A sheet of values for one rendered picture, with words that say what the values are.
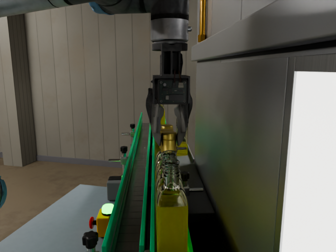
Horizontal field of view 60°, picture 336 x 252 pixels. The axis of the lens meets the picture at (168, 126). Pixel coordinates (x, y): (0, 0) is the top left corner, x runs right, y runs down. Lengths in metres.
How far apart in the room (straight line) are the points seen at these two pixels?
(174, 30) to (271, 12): 0.20
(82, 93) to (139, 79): 0.82
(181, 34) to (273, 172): 0.31
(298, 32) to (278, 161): 0.15
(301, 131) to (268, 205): 0.13
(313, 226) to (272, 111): 0.15
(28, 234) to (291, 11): 1.03
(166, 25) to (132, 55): 3.12
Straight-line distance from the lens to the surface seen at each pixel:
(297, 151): 0.34
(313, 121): 0.31
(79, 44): 4.00
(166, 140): 0.63
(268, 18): 0.45
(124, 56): 3.72
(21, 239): 1.14
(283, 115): 0.37
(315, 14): 0.34
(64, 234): 1.11
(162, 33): 0.57
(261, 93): 0.43
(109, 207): 1.02
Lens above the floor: 1.31
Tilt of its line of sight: 11 degrees down
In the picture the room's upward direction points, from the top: straight up
